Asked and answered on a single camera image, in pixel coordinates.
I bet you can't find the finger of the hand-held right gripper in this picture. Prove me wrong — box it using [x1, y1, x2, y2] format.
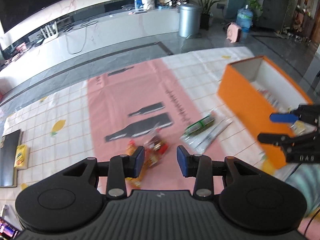
[257, 130, 320, 148]
[269, 104, 320, 125]

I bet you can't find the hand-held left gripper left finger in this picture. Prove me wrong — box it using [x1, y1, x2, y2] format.
[44, 146, 146, 199]

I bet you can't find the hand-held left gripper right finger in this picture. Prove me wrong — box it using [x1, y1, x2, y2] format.
[176, 145, 275, 199]

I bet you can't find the orange stick snack packet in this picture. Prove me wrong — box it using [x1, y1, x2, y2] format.
[125, 140, 146, 189]

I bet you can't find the yellow chips packet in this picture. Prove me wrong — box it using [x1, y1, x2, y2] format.
[287, 120, 315, 134]

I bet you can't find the dark brown snack packet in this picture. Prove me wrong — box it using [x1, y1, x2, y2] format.
[144, 129, 168, 155]

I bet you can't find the clear plastic packet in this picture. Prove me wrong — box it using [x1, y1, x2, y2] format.
[180, 119, 233, 153]

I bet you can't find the green striped snack packet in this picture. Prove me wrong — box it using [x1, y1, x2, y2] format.
[184, 114, 216, 134]

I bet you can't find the orange cardboard box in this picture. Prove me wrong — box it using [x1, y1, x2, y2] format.
[217, 56, 314, 170]

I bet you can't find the person's right forearm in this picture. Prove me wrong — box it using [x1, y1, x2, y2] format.
[285, 164, 320, 205]

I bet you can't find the blue water bottle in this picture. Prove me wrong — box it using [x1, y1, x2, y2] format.
[236, 4, 253, 33]

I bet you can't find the dark grey cabinet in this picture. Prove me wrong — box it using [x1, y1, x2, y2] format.
[257, 0, 290, 30]

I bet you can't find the yellow box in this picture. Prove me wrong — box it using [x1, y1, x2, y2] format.
[14, 145, 30, 169]

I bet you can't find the long leaf potted plant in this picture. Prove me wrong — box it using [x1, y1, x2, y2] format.
[185, 0, 229, 30]

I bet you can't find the white marble television cabinet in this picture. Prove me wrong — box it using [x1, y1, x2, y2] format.
[0, 2, 183, 90]

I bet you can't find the silver trash can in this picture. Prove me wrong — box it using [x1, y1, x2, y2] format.
[178, 2, 202, 38]

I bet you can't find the purple packet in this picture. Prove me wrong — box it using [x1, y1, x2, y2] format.
[0, 216, 22, 239]

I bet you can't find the white router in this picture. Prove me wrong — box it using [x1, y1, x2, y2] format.
[40, 21, 60, 44]

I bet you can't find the black television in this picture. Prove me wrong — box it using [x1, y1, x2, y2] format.
[0, 0, 97, 33]

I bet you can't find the black cable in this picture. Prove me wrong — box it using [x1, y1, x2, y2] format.
[64, 20, 98, 55]

